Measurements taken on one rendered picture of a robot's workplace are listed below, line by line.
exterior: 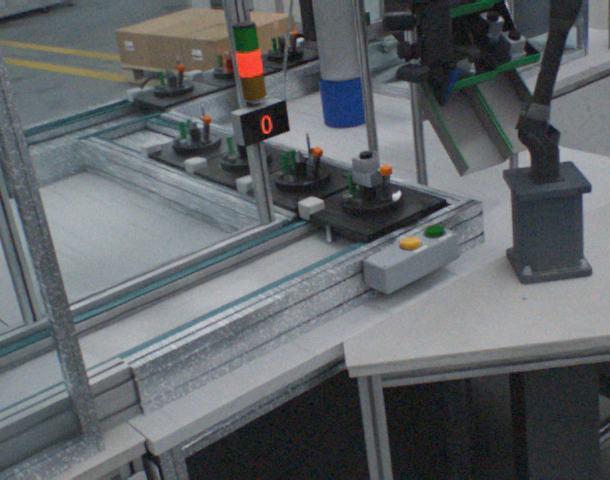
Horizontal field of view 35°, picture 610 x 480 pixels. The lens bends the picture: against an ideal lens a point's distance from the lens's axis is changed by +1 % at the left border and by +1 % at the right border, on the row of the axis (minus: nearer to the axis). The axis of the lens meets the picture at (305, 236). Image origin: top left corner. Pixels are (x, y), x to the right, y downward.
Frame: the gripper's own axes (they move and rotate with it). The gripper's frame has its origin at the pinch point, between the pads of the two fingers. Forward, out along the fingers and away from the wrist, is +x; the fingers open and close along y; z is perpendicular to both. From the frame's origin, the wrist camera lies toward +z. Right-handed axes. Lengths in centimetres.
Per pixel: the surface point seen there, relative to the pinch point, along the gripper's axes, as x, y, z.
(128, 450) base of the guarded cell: 40, 84, -4
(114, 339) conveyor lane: 34, 71, 22
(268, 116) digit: 3.6, 23.2, 29.0
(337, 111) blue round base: 34, -48, 96
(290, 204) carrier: 28.4, 16.0, 36.0
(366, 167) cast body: 18.4, 6.9, 17.9
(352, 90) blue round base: 27, -52, 93
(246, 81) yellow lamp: -4.7, 26.3, 30.5
